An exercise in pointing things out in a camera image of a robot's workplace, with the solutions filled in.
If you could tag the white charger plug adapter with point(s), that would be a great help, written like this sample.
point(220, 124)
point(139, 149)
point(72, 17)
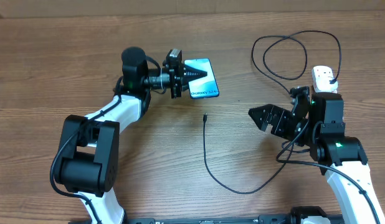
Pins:
point(323, 85)

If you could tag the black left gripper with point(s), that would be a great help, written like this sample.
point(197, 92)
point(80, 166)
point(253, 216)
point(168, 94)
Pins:
point(178, 78)

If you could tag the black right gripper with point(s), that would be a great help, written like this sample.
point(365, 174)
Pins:
point(279, 116)

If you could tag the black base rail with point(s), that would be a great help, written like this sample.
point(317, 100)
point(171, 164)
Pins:
point(261, 219)

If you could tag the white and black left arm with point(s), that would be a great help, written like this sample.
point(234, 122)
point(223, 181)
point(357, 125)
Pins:
point(85, 165)

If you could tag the white power strip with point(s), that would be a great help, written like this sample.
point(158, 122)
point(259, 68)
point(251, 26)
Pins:
point(322, 75)

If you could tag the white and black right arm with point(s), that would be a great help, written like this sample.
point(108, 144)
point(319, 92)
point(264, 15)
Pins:
point(317, 121)

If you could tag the blue Galaxy smartphone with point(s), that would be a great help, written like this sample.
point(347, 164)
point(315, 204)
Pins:
point(205, 87)

